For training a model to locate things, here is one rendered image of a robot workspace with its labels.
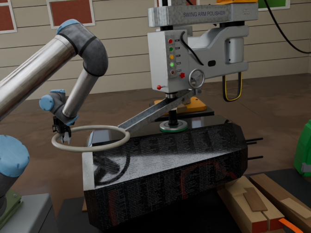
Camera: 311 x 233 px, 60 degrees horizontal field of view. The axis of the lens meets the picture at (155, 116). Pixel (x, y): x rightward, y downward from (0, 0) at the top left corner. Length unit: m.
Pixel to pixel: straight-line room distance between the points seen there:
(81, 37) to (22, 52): 7.31
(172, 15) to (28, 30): 6.84
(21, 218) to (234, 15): 1.90
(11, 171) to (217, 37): 1.67
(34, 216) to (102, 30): 7.05
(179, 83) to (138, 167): 0.65
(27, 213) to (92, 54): 0.72
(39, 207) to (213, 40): 1.60
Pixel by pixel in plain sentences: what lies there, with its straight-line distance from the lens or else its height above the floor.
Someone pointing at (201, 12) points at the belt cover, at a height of 1.63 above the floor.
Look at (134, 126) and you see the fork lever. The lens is 1.85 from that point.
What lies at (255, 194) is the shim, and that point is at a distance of 2.37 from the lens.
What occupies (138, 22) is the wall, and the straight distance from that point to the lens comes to 7.95.
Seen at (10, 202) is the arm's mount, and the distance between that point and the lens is 1.32.
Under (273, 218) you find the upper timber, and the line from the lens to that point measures 2.17.
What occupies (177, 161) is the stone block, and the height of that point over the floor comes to 0.64.
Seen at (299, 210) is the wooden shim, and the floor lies 0.12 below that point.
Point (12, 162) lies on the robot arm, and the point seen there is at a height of 1.13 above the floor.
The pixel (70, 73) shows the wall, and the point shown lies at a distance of 8.23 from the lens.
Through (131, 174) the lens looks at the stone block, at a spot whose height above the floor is 0.62.
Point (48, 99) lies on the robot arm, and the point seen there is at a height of 1.20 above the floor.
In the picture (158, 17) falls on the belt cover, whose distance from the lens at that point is 1.88.
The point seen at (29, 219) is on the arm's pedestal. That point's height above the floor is 0.85.
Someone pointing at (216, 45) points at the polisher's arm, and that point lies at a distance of 2.17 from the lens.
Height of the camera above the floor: 1.51
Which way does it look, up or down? 17 degrees down
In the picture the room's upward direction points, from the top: 5 degrees counter-clockwise
